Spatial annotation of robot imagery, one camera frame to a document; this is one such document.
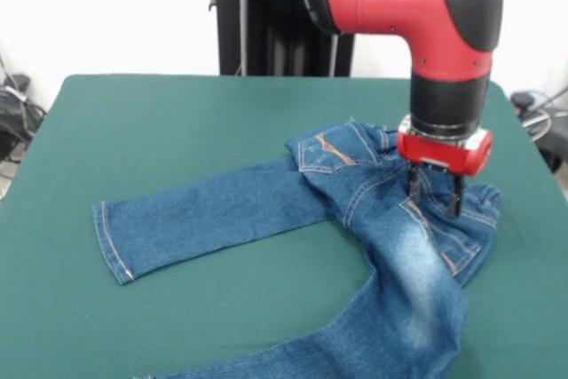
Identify dark green table cloth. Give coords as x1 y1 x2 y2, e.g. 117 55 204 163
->
0 73 568 379

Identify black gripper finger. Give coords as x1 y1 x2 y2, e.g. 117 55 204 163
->
446 172 466 219
406 161 422 201

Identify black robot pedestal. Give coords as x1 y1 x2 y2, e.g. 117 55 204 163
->
206 0 356 78

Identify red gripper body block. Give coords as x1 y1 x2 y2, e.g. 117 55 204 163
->
395 115 494 178

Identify blue denim jeans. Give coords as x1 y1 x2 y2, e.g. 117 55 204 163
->
91 120 502 379

